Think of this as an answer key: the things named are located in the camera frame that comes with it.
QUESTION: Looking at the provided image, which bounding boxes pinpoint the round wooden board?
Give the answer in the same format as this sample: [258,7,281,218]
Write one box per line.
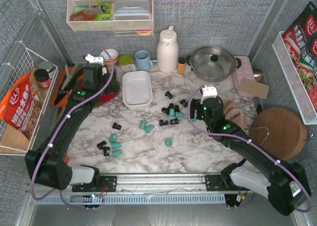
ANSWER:
[251,107,307,161]

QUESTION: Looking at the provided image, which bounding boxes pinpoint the wire hanger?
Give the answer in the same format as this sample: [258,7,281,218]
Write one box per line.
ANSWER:
[249,126,269,151]

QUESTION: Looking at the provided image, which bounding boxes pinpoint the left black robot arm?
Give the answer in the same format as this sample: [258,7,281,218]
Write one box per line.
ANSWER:
[25,63,119,190]

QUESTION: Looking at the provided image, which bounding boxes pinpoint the white wire basket left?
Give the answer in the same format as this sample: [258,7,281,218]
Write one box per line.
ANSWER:
[0,41,58,156]

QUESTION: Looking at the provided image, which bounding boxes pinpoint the orange tray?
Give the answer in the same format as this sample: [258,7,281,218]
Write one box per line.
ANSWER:
[51,65,83,108]

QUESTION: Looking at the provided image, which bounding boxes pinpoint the red lid jar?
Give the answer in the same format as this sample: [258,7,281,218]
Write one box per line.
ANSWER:
[34,69,51,88]

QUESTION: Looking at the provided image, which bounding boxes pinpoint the white storage basket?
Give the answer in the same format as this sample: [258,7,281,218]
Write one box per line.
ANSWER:
[122,70,153,111]

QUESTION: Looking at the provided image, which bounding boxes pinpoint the cardboard piece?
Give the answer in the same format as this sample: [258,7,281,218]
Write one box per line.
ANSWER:
[238,78,269,99]

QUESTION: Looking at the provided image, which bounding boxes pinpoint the green label bottle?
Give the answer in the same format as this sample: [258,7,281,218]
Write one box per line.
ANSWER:
[89,1,113,21]

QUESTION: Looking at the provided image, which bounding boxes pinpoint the purple cable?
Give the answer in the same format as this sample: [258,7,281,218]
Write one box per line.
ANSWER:
[30,45,115,211]
[187,89,312,213]

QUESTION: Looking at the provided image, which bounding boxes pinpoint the clear wall shelf bin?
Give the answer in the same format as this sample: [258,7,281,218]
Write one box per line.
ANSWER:
[66,0,154,35]

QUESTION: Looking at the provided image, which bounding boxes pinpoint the green lid sugar jar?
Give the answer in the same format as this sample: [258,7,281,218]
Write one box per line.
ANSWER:
[118,55,136,72]

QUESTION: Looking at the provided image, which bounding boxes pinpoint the yellow spice jar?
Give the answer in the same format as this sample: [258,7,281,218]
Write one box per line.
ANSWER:
[177,57,186,75]

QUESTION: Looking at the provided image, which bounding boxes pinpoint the black capsule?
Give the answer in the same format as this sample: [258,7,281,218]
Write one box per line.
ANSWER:
[159,119,169,126]
[97,141,107,150]
[180,99,189,108]
[103,147,110,157]
[165,91,174,99]
[170,118,179,125]
[112,122,122,130]

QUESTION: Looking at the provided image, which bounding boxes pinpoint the orange seasoning packet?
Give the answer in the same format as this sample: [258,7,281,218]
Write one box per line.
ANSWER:
[0,72,42,140]

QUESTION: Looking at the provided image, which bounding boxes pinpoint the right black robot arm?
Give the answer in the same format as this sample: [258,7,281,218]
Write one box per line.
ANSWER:
[187,97,313,216]

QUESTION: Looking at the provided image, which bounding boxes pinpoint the white thermos jug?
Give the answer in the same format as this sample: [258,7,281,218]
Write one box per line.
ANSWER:
[157,25,179,73]

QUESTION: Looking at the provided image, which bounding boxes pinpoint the black kitchen knife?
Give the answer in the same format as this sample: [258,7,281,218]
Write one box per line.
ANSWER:
[54,68,83,107]

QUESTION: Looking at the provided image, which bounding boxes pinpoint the clear plastic food containers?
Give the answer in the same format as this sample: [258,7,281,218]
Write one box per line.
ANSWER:
[112,0,152,30]

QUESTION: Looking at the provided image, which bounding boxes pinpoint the steel pot with lid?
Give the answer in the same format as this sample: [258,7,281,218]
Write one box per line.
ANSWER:
[186,46,242,83]

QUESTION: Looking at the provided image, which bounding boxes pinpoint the red cloth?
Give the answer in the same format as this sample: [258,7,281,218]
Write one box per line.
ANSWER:
[100,93,117,102]

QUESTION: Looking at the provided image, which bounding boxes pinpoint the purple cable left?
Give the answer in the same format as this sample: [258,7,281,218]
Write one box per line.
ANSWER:
[30,45,115,211]

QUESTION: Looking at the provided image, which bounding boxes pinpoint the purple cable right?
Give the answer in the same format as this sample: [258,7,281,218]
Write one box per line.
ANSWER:
[187,89,312,213]

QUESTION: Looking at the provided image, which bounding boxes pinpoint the pink tray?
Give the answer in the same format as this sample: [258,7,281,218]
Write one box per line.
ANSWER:
[232,56,255,98]

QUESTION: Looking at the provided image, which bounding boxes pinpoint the steel lid jar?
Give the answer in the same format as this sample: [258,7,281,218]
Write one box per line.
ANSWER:
[38,61,54,74]

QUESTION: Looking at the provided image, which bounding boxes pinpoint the teal capsule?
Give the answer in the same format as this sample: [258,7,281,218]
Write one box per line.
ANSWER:
[165,137,173,147]
[109,133,117,143]
[111,142,122,149]
[144,124,155,133]
[140,120,147,129]
[112,149,123,158]

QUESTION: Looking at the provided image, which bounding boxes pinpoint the white handle knife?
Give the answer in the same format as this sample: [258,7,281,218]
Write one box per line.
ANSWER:
[60,66,77,90]

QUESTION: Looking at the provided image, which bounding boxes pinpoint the orange striped white bowl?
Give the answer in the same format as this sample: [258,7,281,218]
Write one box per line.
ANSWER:
[100,49,118,66]

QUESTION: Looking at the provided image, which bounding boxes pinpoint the light blue mug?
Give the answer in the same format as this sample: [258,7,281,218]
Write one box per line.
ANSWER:
[135,50,154,70]

